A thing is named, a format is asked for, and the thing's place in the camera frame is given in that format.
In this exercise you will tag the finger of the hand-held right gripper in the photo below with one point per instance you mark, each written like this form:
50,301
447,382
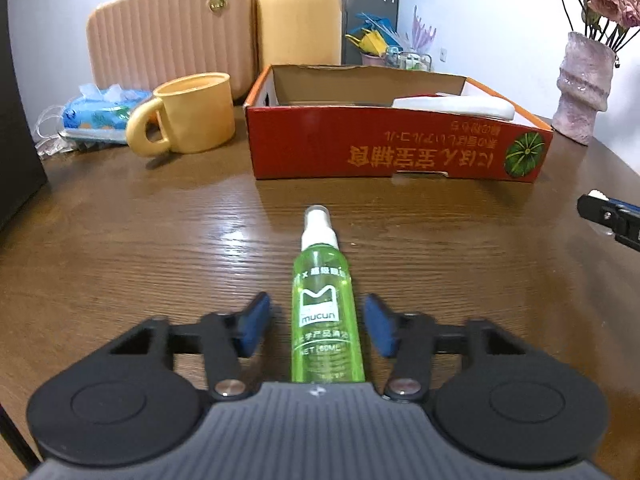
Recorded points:
607,217

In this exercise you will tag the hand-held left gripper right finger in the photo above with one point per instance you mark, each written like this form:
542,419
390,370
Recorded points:
380,327

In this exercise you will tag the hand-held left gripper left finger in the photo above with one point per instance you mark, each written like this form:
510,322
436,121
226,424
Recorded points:
255,325

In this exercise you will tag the green spray bottle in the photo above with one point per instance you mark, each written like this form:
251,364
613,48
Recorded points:
325,330

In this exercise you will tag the white red lint brush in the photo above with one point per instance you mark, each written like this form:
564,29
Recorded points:
460,109

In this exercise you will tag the red orange cardboard box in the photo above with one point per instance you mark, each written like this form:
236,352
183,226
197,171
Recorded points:
350,145

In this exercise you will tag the pink textured vase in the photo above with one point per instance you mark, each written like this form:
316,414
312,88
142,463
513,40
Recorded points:
585,90

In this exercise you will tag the yellow mug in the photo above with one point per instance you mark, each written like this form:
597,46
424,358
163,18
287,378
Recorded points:
195,115

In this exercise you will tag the blue tissue pack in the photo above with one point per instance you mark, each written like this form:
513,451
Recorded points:
95,115

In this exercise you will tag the yellow watering can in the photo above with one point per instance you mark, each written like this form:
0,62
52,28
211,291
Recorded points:
370,42

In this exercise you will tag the peach ribbed suitcase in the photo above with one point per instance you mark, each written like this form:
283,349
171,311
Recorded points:
165,35

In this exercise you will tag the black monitor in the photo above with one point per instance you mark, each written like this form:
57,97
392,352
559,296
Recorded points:
15,135

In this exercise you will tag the grey refrigerator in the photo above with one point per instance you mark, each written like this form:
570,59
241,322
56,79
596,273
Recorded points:
380,5

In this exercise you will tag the yellow thermos jug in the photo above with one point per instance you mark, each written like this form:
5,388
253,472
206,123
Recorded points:
300,15

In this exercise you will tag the purple wall decoration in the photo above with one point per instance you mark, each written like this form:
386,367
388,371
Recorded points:
422,30

